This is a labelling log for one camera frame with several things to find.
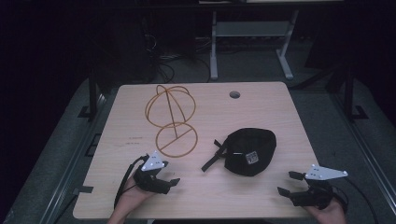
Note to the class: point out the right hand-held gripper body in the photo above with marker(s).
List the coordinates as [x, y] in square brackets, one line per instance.
[317, 189]

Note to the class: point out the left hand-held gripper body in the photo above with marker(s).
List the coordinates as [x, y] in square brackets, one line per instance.
[152, 174]

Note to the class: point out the black cap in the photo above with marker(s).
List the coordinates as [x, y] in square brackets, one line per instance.
[249, 151]

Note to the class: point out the person's right hand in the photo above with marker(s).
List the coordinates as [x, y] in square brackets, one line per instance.
[330, 214]

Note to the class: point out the person's left hand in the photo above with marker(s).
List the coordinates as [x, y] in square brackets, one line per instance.
[130, 197]

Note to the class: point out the grey metal stand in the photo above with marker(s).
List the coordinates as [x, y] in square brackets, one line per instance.
[249, 29]

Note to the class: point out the black table edge bracket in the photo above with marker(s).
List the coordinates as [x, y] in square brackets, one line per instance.
[83, 189]

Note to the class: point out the black metal post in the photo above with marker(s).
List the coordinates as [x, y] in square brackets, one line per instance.
[92, 93]
[349, 93]

